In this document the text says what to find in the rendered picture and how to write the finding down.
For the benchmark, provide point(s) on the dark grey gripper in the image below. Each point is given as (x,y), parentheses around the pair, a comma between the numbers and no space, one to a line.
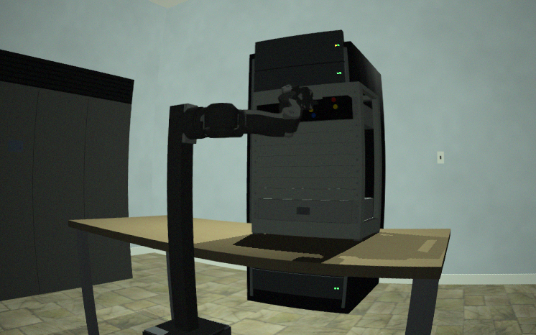
(307,100)

